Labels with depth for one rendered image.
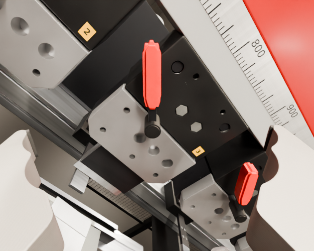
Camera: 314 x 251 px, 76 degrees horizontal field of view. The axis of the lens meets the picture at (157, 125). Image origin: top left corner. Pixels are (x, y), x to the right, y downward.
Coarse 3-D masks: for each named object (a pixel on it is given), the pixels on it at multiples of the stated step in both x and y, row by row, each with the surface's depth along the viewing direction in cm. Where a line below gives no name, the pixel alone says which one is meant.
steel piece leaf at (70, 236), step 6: (60, 222) 35; (60, 228) 34; (66, 228) 35; (66, 234) 34; (72, 234) 35; (78, 234) 36; (66, 240) 34; (72, 240) 34; (78, 240) 35; (84, 240) 36; (66, 246) 33; (72, 246) 34; (78, 246) 35
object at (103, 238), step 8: (40, 184) 37; (48, 184) 37; (48, 192) 37; (56, 192) 38; (64, 192) 39; (64, 200) 39; (72, 200) 39; (80, 208) 40; (88, 208) 41; (88, 216) 41; (96, 216) 42; (96, 224) 41; (104, 224) 43; (112, 224) 44; (104, 232) 41; (112, 232) 44; (104, 240) 42; (112, 240) 43
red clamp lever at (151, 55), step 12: (144, 48) 18; (156, 48) 18; (144, 60) 18; (156, 60) 18; (144, 72) 19; (156, 72) 19; (144, 84) 20; (156, 84) 19; (144, 96) 20; (156, 96) 20; (156, 108) 21; (156, 120) 22; (156, 132) 21
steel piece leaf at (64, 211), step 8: (56, 200) 36; (56, 208) 36; (64, 208) 37; (72, 208) 38; (56, 216) 35; (64, 216) 36; (72, 216) 37; (80, 216) 38; (72, 224) 36; (80, 224) 37; (88, 224) 39; (80, 232) 36
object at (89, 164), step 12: (96, 144) 33; (84, 156) 33; (96, 156) 32; (108, 156) 32; (84, 168) 34; (96, 168) 33; (108, 168) 33; (120, 168) 34; (96, 180) 36; (108, 180) 35; (120, 180) 35; (132, 180) 35; (144, 180) 35; (120, 192) 38
